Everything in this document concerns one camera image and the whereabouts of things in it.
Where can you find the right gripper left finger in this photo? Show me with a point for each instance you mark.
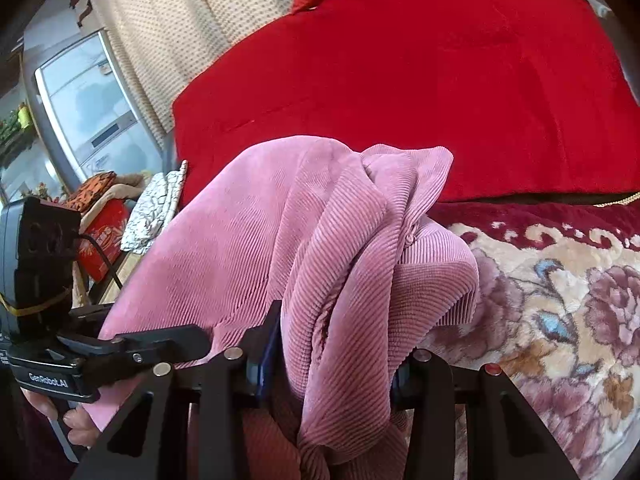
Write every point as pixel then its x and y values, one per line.
pixel 184 424

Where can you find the pink corduroy jacket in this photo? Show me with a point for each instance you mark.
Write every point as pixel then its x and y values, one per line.
pixel 344 241

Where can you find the person's left hand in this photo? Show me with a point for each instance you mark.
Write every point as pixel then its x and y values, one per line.
pixel 86 421

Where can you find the red gift box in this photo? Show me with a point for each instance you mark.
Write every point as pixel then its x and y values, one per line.
pixel 106 229

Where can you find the floral plush blanket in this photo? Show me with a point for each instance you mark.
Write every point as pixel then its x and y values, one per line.
pixel 558 311

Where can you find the orange black patterned cloth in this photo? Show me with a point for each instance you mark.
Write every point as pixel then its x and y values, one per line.
pixel 90 191

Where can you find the flower bouquet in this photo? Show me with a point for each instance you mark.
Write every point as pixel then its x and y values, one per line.
pixel 41 192

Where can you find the beige blanket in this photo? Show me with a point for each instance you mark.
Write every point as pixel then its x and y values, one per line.
pixel 126 187

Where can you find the white crackle-pattern pillow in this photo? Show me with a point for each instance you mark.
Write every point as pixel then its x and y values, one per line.
pixel 155 208

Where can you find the silver floral refrigerator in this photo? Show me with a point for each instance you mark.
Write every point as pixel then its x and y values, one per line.
pixel 86 115

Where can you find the beige dotted curtain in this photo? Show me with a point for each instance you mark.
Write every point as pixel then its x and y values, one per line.
pixel 160 46

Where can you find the red quilt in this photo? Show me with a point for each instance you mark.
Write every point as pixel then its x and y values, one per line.
pixel 528 95

